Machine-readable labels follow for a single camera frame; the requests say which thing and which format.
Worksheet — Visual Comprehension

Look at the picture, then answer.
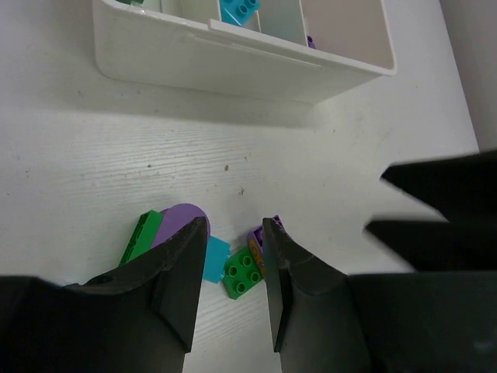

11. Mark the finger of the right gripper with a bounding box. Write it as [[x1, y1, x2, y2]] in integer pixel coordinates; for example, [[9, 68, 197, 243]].
[[365, 220, 496, 272], [381, 150, 496, 220]]

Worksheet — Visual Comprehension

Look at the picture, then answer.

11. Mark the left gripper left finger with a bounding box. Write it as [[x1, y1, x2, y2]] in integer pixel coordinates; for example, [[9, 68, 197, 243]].
[[1, 218, 207, 372]]

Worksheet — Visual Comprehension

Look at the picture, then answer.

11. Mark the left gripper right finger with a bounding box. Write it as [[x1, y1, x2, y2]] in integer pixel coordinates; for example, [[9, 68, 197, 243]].
[[263, 218, 496, 372]]

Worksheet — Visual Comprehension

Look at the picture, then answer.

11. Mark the green lego piece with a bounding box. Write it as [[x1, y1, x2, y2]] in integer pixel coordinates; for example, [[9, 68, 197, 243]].
[[119, 210, 163, 266]]

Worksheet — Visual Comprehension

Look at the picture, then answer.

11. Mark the small green lego brick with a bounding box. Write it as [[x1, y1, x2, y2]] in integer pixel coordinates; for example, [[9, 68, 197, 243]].
[[222, 247, 262, 300]]

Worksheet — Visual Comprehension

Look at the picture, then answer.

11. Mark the teal lego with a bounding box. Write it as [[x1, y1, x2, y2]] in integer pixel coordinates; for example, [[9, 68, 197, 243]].
[[203, 236, 231, 284]]

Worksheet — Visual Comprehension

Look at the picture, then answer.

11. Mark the purple square lego brick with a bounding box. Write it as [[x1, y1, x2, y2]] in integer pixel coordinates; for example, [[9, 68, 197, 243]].
[[246, 225, 266, 278]]

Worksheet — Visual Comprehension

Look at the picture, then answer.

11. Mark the white three-compartment container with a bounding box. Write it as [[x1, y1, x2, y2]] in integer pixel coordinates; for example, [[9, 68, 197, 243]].
[[92, 1, 397, 103]]

